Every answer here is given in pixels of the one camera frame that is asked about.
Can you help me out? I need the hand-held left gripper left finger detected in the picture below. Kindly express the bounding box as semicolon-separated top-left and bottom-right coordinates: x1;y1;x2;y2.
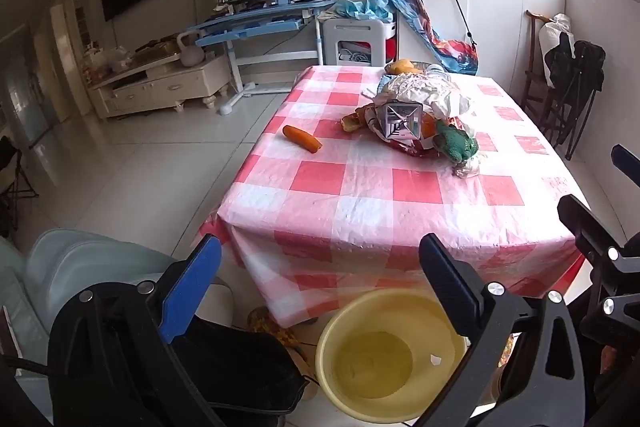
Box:
47;234;222;427

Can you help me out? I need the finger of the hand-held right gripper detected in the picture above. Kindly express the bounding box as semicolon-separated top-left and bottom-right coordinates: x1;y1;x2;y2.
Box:
611;144;640;188
557;194;640;358

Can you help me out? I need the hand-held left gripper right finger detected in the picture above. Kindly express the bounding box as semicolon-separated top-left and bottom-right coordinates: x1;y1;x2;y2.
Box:
417;233;590;427

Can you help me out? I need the yellow plastic basin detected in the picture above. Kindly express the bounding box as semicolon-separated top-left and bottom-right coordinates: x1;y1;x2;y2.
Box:
315;289;472;423

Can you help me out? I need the white paper wad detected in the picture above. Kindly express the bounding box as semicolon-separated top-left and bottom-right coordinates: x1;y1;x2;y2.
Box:
452;154;488;178

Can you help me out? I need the green wrapper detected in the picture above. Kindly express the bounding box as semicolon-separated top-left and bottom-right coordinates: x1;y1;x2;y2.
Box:
432;122;481;162

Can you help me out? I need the drink carton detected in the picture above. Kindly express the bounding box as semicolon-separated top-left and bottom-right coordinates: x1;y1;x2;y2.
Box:
377;102;426;142

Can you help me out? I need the long orange carrot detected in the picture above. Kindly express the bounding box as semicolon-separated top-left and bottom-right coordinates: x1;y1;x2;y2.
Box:
341;104;381;132

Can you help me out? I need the patterned yellow slipper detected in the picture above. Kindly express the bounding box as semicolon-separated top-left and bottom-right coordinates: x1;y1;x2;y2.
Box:
247;307;311;358

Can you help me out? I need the black cloth bag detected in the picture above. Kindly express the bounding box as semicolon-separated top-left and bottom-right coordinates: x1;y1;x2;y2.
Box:
150;317;311;423

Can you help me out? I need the black folding chair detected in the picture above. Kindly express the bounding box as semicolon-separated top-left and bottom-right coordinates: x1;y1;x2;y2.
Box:
545;32;606;160

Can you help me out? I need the red white checked tablecloth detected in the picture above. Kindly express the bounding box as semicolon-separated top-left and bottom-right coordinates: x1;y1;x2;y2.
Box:
200;64;588;329

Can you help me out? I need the pale green sofa chair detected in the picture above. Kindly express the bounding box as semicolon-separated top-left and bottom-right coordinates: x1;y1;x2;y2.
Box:
0;227;233;378

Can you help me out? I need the dark wooden chair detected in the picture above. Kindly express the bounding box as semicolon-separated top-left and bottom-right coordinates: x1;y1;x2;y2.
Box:
520;9;556;118

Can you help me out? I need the white stuffed bag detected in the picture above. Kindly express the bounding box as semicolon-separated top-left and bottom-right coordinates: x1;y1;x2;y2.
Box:
539;13;573;88

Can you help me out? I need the white storage cabinet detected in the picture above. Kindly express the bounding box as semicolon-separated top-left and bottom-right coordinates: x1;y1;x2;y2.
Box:
390;0;568;108

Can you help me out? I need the cream television cabinet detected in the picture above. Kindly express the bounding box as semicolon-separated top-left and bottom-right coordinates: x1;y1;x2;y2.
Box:
87;52;231;120

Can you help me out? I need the black tripod stand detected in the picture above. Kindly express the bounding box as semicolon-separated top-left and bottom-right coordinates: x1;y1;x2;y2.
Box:
0;137;38;238

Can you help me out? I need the white kettlebell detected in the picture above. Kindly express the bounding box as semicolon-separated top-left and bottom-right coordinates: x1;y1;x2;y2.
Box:
176;32;205;68

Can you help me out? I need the white plastic stool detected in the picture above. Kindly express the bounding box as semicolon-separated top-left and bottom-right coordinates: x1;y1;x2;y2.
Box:
320;19;398;68

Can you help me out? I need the blue study desk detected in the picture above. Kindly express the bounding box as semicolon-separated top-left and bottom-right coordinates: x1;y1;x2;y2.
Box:
195;0;338;115

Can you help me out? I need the blue plastic bag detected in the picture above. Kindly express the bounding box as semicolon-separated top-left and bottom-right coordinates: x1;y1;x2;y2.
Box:
330;0;396;25

